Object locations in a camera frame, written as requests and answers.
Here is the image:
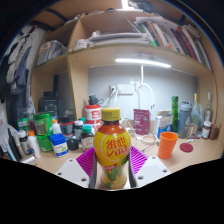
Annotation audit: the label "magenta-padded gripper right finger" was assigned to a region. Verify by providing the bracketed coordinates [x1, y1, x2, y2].
[128, 145, 173, 189]

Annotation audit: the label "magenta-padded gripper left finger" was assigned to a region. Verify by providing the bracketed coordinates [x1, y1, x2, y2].
[54, 146, 98, 189]

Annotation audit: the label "yellow drink bottle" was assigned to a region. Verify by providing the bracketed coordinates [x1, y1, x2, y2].
[93, 107, 132, 191]

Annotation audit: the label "blue-lidded white jar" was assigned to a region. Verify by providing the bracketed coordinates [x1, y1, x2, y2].
[49, 132, 70, 158]

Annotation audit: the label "orange plastic cup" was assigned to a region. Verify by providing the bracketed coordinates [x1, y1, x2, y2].
[157, 131, 179, 160]

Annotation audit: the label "maroon pouch packet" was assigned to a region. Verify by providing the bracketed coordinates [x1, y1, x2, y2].
[133, 108, 152, 136]

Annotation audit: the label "white and blue carton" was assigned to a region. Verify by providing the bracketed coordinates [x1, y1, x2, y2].
[153, 109, 174, 139]

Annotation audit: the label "red and white canister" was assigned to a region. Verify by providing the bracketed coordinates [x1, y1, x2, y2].
[83, 104, 102, 134]

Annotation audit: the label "flat round red coaster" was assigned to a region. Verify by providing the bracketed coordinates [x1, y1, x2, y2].
[179, 142, 194, 154]

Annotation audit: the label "green canister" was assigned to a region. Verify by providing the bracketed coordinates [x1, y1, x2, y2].
[33, 113, 54, 153]

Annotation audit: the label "orange-capped white bottle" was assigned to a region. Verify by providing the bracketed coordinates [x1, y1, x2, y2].
[27, 129, 42, 159]

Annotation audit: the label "green glass bottle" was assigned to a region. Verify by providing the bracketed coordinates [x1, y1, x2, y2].
[171, 95, 180, 133]

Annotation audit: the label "grey shaker bottle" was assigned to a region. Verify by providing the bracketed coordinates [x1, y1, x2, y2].
[177, 101, 193, 140]

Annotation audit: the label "black power adapter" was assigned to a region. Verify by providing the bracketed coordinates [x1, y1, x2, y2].
[88, 94, 100, 106]

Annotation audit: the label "black box device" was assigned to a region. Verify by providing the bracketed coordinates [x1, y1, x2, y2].
[38, 91, 66, 118]

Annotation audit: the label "brown jar with white lid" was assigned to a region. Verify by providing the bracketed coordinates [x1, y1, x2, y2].
[201, 120, 213, 140]

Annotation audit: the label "gold-capped clear bottle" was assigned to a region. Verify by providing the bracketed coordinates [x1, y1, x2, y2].
[191, 93, 201, 136]

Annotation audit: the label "brown mug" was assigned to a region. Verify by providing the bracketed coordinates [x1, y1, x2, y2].
[209, 123, 222, 141]

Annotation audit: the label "clear glass bottle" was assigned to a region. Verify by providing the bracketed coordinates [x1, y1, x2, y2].
[204, 92, 214, 123]

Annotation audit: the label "white LED light bar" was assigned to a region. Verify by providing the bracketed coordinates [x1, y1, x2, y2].
[114, 58, 172, 69]

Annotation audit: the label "hanging dark clothes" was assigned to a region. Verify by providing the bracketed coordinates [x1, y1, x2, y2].
[0, 31, 38, 128]

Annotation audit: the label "white cable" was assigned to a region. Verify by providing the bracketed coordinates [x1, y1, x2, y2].
[99, 64, 157, 148]

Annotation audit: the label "white wall socket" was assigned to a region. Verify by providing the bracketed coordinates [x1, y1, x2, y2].
[109, 83, 136, 96]

